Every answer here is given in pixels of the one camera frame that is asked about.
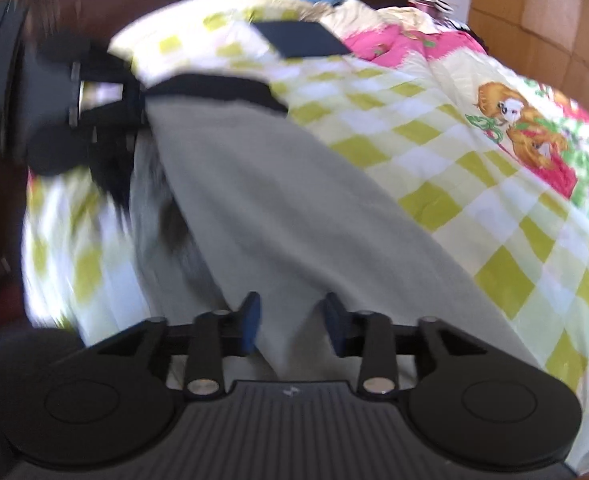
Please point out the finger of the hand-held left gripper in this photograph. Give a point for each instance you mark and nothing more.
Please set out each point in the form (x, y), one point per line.
(109, 120)
(109, 76)

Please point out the dark blue flat case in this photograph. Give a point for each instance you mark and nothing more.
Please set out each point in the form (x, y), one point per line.
(299, 39)

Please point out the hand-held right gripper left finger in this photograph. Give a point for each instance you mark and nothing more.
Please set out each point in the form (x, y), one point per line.
(250, 324)

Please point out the pink and white object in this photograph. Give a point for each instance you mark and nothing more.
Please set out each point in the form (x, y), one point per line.
(429, 2)

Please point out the checked printed blanket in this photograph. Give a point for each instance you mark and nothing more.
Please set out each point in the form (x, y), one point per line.
(424, 125)

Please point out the grey pants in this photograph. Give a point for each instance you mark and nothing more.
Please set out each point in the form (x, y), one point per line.
(284, 220)

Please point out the light brown wooden cabinet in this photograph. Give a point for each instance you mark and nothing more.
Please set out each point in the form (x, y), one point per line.
(539, 5)

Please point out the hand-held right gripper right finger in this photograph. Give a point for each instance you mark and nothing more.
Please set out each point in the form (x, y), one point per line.
(334, 325)

